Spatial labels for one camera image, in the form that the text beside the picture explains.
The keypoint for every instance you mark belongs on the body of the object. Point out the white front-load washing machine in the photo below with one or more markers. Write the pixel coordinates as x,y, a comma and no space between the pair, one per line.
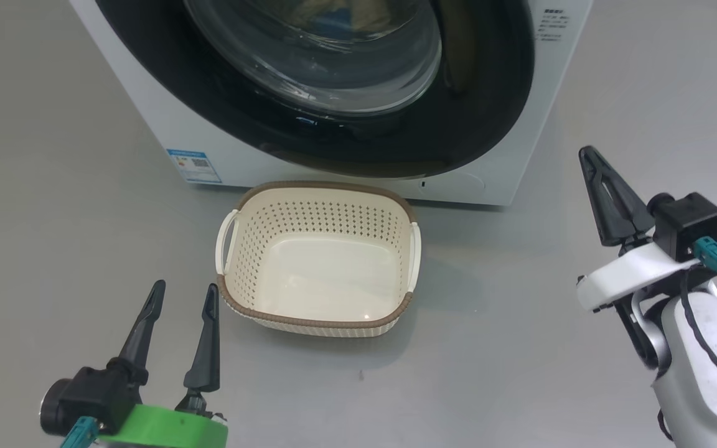
134,93

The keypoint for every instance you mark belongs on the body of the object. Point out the black round glass washer door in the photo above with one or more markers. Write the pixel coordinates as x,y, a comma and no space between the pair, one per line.
209,81

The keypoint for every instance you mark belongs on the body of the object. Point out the blue energy label sticker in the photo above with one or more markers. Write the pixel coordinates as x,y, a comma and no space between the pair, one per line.
195,166

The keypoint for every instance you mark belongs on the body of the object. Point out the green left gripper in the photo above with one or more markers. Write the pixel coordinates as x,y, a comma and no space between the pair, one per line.
172,432

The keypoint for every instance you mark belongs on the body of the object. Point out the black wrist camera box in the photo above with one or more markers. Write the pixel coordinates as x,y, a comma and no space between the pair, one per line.
94,395
685,224

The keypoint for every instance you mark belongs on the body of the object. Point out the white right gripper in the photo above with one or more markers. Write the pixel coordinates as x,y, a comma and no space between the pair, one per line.
626,274

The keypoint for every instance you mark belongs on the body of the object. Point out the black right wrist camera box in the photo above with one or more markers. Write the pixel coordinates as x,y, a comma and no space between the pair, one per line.
685,224

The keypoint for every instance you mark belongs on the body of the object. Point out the cream perforated laundry basket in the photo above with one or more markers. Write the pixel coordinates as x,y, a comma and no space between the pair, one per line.
321,218

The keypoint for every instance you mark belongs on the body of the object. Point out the teal left camera connector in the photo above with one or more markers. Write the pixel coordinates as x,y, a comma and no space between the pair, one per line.
79,432

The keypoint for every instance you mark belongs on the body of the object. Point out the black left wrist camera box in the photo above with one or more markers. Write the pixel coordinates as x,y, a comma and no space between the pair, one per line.
94,395

